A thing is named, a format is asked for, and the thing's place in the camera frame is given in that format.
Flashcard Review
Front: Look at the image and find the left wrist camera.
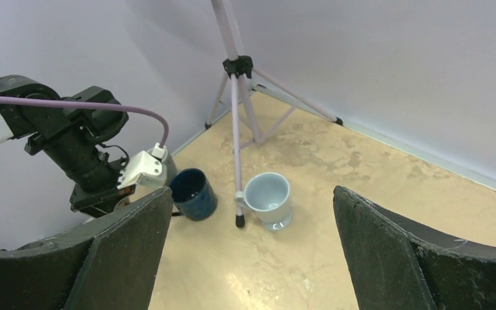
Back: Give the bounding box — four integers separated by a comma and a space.
116, 144, 178, 189

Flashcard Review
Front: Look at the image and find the white footed mug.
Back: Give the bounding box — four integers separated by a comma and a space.
234, 172, 293, 231

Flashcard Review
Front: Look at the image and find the camera tripod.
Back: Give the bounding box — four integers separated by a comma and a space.
204, 0, 344, 229

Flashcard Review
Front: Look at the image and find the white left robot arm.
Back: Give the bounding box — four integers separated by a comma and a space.
0, 75, 172, 309

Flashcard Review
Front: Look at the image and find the dark blue mug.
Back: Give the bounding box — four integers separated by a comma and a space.
169, 168, 218, 221

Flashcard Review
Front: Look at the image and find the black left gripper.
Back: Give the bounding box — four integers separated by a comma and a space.
0, 132, 172, 309

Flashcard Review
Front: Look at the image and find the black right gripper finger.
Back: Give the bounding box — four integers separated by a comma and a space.
333, 186, 496, 309

